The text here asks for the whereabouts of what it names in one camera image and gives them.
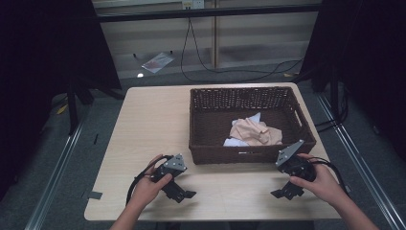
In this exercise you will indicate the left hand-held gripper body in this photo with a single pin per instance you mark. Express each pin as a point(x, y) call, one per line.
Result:
point(175, 164)

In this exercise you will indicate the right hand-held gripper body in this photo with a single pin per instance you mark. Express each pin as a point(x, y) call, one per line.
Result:
point(292, 159)

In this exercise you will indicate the person's right hand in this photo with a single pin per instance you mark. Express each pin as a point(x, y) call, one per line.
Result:
point(322, 185)

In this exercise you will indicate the person's left hand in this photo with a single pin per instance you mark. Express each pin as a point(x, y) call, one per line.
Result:
point(149, 188)

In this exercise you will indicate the peach cloth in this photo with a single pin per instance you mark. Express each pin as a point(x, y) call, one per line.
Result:
point(255, 132)

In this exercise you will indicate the brown woven basket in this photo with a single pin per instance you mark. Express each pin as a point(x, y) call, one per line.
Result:
point(207, 127)

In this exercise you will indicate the white cloth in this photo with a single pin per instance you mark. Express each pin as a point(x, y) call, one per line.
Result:
point(234, 142)

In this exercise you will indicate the black metal stand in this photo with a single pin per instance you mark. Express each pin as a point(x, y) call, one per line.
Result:
point(333, 92)
point(72, 108)

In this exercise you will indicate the grey tape piece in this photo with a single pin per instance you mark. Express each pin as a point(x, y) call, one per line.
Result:
point(94, 195)

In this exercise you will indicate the clear plastic bag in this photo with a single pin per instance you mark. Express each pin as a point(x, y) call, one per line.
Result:
point(158, 62)

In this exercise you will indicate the yellow tape piece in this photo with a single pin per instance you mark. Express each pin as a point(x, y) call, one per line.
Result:
point(62, 109)

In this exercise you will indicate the black curtain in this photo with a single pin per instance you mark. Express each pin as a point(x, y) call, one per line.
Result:
point(48, 64)
point(367, 57)

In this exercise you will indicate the black horizontal bar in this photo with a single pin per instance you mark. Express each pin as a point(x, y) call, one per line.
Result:
point(204, 13)

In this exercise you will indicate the metal floor rail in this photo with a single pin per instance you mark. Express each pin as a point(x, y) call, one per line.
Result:
point(54, 179)
point(357, 156)

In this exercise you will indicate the white wall socket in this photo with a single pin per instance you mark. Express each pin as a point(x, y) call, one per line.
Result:
point(193, 4)

